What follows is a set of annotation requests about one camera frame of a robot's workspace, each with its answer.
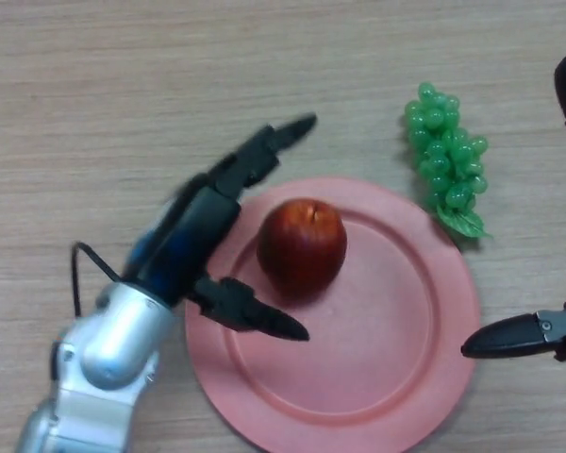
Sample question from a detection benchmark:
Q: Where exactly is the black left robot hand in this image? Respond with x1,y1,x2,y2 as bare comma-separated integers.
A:
122,111,318,342

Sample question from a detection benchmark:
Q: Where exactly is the pink round plate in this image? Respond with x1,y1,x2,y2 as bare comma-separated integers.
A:
184,176,482,453

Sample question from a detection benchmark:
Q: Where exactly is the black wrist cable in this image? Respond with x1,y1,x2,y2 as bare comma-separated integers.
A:
71,241,124,316

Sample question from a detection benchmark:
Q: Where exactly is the red apple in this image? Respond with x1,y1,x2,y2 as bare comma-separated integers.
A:
256,198,348,303

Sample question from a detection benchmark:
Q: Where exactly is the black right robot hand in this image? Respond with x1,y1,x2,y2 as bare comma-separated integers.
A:
460,55,566,362

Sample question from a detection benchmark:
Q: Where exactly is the green grape bunch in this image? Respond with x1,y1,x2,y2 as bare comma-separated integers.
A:
403,82,494,240

